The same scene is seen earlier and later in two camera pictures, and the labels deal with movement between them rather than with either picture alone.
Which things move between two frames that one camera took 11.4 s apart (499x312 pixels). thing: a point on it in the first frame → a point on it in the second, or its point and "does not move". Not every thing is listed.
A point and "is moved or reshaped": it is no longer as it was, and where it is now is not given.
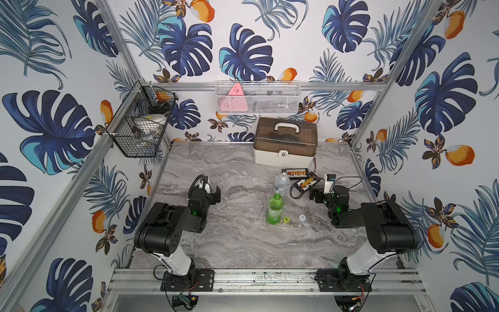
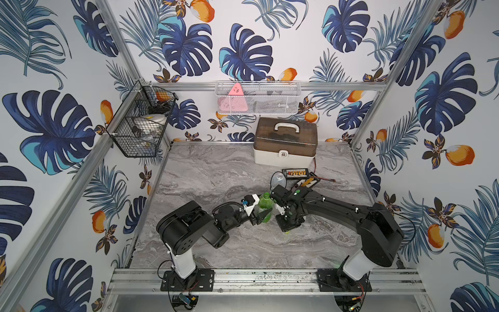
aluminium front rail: (149, 281) does not move
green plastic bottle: (275, 208) is moved or reshaped
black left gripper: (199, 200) → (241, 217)
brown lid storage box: (284, 142) does not move
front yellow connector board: (305, 183) does not move
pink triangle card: (235, 101) does not move
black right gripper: (319, 194) → (284, 227)
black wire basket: (138, 127) does not move
